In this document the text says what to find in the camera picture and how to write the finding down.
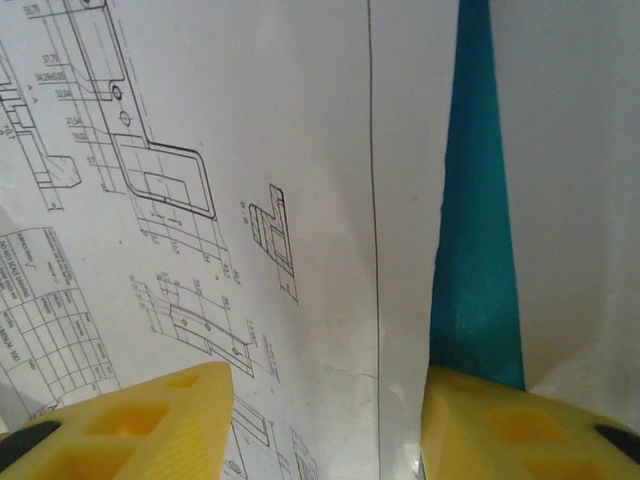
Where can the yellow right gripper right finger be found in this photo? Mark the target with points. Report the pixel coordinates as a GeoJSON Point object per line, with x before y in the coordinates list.
{"type": "Point", "coordinates": [525, 440]}

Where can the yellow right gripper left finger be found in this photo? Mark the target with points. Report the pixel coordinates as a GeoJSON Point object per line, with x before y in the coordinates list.
{"type": "Point", "coordinates": [125, 435]}

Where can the white bracket drawing sheet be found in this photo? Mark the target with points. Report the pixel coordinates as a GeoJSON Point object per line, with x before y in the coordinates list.
{"type": "Point", "coordinates": [300, 150]}

